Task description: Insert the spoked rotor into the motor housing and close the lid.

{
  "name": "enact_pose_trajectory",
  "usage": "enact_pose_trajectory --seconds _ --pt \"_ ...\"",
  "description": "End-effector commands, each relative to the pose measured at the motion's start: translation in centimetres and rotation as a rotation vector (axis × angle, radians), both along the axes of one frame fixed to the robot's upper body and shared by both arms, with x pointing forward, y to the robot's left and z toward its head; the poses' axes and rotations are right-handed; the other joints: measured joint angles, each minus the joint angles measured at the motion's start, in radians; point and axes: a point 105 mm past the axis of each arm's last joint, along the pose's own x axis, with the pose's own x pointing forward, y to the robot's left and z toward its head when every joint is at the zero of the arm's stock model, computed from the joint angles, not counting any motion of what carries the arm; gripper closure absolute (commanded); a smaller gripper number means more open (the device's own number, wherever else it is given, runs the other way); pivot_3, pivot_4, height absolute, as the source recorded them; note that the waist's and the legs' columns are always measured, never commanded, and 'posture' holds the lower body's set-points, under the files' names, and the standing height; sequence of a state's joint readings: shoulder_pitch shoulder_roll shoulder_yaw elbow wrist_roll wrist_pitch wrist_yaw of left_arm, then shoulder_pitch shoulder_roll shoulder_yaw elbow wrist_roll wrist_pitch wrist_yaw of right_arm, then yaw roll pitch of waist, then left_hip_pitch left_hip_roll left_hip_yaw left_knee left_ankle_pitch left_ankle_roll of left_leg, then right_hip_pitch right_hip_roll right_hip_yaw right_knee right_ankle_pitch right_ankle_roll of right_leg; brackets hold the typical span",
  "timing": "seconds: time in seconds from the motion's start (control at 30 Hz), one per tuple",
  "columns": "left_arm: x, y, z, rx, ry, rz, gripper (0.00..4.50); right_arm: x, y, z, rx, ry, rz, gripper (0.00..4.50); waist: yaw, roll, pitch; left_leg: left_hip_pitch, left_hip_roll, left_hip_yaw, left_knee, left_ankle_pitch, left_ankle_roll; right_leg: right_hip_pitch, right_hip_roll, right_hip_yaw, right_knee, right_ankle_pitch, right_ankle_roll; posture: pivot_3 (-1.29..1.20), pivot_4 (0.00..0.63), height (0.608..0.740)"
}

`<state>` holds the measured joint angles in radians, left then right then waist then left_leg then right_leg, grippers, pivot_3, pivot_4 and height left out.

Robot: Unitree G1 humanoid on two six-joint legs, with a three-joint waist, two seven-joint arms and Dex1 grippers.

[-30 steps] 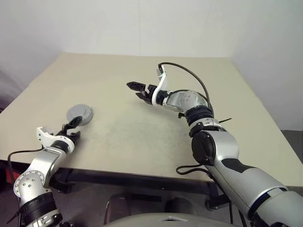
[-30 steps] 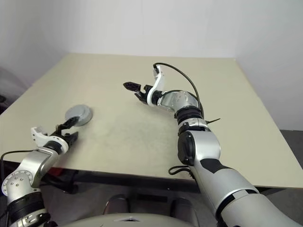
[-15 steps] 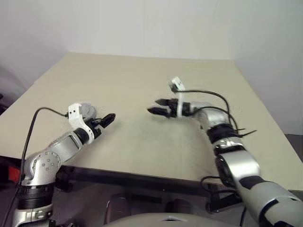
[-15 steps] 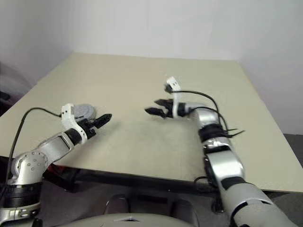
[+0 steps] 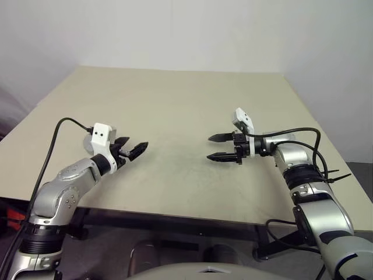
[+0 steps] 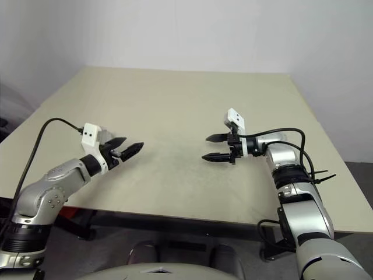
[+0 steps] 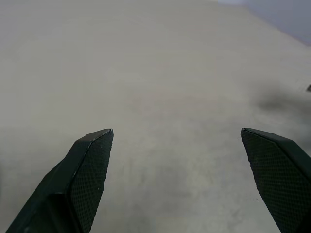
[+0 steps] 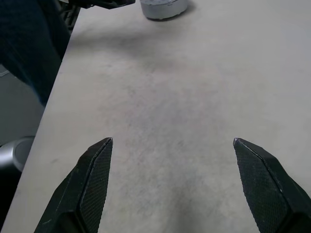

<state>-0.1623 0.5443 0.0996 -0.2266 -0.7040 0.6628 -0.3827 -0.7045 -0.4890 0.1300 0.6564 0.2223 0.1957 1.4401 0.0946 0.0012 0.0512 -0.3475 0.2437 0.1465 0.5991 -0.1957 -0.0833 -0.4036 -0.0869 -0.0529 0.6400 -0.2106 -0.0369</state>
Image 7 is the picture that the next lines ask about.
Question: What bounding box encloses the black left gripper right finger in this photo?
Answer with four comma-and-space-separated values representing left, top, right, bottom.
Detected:
240, 127, 311, 233

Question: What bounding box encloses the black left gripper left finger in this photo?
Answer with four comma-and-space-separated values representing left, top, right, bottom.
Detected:
4, 128, 114, 233

